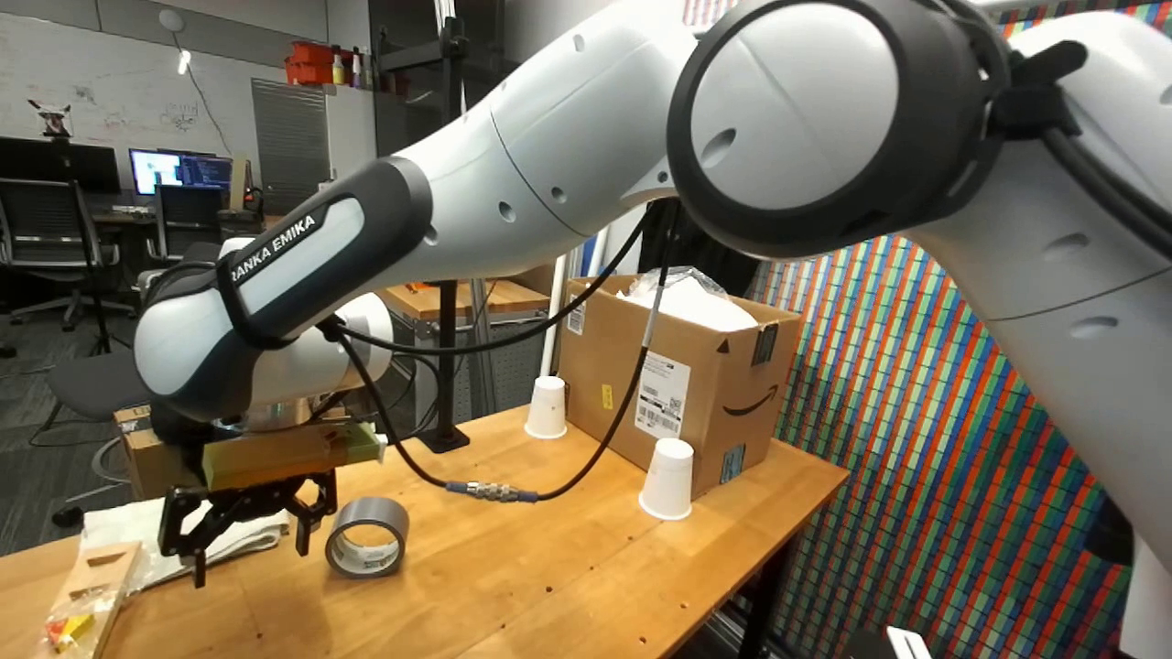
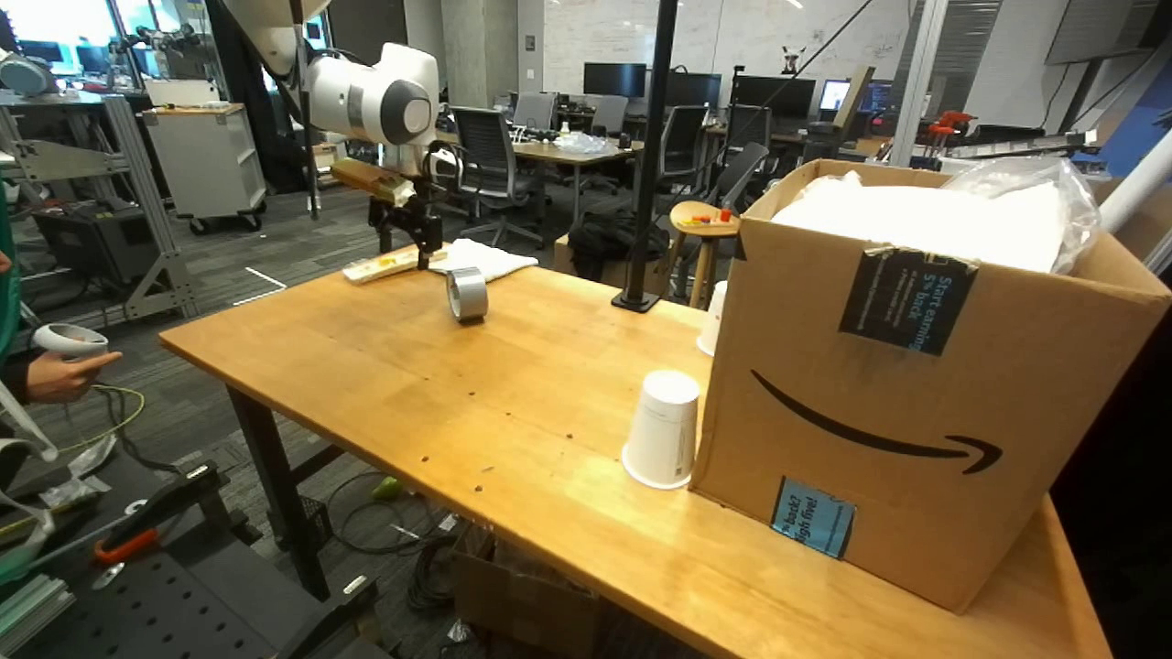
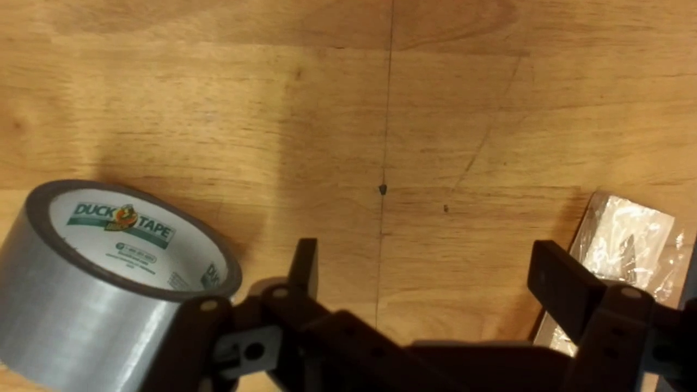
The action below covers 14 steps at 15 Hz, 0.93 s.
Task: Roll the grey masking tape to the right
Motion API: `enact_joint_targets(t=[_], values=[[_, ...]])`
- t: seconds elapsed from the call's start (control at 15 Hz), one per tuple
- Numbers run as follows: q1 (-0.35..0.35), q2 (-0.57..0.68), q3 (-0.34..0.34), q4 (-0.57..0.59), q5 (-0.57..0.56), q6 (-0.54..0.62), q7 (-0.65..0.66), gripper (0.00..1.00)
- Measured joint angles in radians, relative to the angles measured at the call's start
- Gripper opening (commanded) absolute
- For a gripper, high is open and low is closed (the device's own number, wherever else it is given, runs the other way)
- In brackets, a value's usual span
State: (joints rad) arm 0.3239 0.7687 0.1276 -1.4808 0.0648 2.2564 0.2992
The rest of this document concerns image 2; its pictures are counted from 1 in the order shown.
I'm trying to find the grey metal shelf frame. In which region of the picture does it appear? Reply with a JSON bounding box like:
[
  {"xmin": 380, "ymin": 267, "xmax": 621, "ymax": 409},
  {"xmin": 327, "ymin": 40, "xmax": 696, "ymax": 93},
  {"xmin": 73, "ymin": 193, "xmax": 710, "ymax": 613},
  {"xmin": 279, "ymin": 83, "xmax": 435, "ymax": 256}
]
[{"xmin": 0, "ymin": 97, "xmax": 200, "ymax": 359}]

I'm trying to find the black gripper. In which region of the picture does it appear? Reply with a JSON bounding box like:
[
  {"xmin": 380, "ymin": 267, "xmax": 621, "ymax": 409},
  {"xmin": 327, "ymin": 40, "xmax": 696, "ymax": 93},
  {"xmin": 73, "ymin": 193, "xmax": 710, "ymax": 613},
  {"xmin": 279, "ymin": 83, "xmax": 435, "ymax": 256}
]
[{"xmin": 364, "ymin": 193, "xmax": 449, "ymax": 276}]

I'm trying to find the grey masking tape roll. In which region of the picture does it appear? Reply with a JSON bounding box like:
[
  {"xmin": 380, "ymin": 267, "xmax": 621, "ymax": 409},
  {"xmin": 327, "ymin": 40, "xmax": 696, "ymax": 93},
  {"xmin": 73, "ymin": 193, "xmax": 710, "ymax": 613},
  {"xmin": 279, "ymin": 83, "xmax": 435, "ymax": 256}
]
[{"xmin": 444, "ymin": 263, "xmax": 494, "ymax": 327}]

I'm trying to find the person's bare hand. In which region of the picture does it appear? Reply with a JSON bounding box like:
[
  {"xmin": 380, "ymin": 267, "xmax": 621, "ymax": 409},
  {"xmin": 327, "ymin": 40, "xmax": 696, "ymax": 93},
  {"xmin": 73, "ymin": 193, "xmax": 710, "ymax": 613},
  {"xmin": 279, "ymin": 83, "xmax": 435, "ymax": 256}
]
[{"xmin": 21, "ymin": 348, "xmax": 125, "ymax": 408}]

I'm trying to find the white handheld controller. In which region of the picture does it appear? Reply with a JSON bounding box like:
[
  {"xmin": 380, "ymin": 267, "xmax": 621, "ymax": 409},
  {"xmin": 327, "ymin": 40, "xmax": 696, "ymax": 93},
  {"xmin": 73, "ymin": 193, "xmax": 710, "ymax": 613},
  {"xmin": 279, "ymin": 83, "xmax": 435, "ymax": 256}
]
[{"xmin": 30, "ymin": 324, "xmax": 118, "ymax": 359}]

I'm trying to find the white stand pole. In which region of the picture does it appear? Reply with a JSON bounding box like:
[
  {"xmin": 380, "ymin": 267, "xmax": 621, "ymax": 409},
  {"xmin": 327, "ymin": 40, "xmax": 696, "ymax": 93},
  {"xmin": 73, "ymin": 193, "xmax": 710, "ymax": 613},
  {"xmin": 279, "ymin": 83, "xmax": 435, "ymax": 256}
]
[{"xmin": 1096, "ymin": 125, "xmax": 1172, "ymax": 234}]

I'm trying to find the dark computer monitor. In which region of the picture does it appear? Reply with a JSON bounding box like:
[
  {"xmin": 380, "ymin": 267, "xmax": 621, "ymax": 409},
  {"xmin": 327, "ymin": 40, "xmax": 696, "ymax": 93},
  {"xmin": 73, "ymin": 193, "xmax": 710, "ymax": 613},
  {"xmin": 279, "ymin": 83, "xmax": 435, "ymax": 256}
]
[
  {"xmin": 662, "ymin": 71, "xmax": 726, "ymax": 111},
  {"xmin": 729, "ymin": 75, "xmax": 821, "ymax": 125},
  {"xmin": 583, "ymin": 58, "xmax": 654, "ymax": 101}
]

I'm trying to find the brown Amazon cardboard box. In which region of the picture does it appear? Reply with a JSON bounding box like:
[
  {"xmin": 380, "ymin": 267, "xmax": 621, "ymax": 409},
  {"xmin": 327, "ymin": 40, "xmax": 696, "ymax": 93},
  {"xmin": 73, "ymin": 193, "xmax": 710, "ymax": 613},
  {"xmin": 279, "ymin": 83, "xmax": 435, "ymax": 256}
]
[{"xmin": 689, "ymin": 159, "xmax": 1172, "ymax": 615}]

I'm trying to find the round wooden stool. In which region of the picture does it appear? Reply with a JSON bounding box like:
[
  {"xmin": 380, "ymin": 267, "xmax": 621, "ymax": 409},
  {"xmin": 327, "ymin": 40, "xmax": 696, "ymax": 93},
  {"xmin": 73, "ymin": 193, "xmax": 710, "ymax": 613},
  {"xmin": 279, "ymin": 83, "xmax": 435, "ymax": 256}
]
[{"xmin": 668, "ymin": 198, "xmax": 745, "ymax": 309}]

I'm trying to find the black table leg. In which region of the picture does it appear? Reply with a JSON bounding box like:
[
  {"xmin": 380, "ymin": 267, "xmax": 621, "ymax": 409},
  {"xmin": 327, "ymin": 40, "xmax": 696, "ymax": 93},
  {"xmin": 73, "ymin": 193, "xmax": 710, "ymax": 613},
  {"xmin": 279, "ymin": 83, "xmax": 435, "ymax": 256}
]
[{"xmin": 226, "ymin": 385, "xmax": 334, "ymax": 601}]

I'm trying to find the wooden wrist mount block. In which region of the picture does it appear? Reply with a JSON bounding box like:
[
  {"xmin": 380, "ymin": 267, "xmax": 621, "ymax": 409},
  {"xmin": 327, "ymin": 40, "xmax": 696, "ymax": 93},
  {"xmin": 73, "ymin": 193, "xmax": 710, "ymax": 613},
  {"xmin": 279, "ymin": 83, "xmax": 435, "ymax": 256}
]
[{"xmin": 327, "ymin": 155, "xmax": 422, "ymax": 211}]

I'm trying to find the white plastic packing bag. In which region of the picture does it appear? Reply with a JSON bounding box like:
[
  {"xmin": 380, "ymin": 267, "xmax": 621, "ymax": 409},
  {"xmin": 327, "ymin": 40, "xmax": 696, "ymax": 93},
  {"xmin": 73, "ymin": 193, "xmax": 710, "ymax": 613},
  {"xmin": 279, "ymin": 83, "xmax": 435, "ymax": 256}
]
[{"xmin": 771, "ymin": 155, "xmax": 1104, "ymax": 280}]

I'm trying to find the black stand pole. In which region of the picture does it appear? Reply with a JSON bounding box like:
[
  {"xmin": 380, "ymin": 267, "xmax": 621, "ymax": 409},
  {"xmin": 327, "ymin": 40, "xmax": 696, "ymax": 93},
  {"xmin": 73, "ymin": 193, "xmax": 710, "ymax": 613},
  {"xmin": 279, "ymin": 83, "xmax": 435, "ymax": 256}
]
[{"xmin": 612, "ymin": 0, "xmax": 683, "ymax": 315}]

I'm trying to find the white paper cup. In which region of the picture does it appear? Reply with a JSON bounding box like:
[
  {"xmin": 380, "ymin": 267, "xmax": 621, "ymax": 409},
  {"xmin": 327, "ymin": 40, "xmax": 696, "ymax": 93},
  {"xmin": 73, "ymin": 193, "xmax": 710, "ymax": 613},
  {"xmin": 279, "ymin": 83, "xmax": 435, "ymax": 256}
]
[{"xmin": 621, "ymin": 366, "xmax": 707, "ymax": 494}]

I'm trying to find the white wheeled cart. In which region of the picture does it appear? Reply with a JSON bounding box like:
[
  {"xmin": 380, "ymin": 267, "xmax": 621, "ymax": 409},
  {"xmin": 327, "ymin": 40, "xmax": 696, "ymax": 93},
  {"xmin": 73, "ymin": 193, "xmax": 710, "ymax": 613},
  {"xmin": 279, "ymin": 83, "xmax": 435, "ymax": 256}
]
[{"xmin": 143, "ymin": 101, "xmax": 273, "ymax": 234}]

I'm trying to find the open brown cardboard box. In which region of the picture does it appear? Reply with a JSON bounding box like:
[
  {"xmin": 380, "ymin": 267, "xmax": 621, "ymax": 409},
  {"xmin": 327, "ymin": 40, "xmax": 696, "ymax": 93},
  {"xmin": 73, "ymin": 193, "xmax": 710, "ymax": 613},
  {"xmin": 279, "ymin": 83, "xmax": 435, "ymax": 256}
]
[{"xmin": 450, "ymin": 544, "xmax": 616, "ymax": 659}]

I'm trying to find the orange handled tool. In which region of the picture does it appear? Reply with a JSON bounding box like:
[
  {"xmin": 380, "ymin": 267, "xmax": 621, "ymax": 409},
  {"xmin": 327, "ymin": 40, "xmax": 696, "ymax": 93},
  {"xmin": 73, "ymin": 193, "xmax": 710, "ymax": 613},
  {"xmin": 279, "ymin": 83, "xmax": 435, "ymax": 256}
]
[{"xmin": 91, "ymin": 524, "xmax": 163, "ymax": 569}]

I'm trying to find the red desk object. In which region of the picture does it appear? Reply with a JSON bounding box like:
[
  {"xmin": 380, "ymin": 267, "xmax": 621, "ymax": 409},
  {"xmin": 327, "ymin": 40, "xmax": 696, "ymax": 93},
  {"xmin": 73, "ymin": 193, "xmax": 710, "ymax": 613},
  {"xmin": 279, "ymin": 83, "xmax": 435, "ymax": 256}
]
[{"xmin": 922, "ymin": 108, "xmax": 978, "ymax": 143}]

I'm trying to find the black perforated floor plate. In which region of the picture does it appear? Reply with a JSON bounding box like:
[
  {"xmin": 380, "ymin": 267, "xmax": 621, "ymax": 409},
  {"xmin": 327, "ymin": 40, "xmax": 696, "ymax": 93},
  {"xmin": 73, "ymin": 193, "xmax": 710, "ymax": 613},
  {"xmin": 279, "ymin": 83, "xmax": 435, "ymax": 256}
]
[{"xmin": 21, "ymin": 544, "xmax": 358, "ymax": 659}]

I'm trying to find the black mesh office chair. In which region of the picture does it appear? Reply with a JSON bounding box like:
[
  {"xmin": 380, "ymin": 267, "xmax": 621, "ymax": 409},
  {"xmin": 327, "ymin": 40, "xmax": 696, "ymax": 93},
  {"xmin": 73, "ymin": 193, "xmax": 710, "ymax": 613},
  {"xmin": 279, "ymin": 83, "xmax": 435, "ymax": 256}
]
[
  {"xmin": 655, "ymin": 101, "xmax": 714, "ymax": 188},
  {"xmin": 450, "ymin": 108, "xmax": 526, "ymax": 204}
]

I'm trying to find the white folded towel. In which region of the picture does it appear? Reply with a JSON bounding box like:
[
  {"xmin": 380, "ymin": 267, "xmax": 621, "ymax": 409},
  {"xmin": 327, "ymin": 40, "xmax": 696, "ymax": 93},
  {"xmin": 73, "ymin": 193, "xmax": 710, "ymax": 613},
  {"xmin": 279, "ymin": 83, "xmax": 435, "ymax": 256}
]
[{"xmin": 424, "ymin": 234, "xmax": 543, "ymax": 287}]

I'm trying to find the white pillar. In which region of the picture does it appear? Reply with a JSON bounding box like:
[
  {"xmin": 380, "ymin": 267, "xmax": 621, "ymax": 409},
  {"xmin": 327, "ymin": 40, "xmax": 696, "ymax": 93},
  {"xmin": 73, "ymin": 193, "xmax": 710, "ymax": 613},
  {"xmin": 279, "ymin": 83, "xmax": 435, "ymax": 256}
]
[{"xmin": 886, "ymin": 0, "xmax": 954, "ymax": 167}]

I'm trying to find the wooden office desk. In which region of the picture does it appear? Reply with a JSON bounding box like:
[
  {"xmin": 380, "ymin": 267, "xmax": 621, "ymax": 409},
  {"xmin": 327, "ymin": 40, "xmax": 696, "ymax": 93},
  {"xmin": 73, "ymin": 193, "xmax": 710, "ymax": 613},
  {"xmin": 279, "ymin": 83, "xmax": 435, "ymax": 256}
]
[{"xmin": 510, "ymin": 127, "xmax": 650, "ymax": 234}]

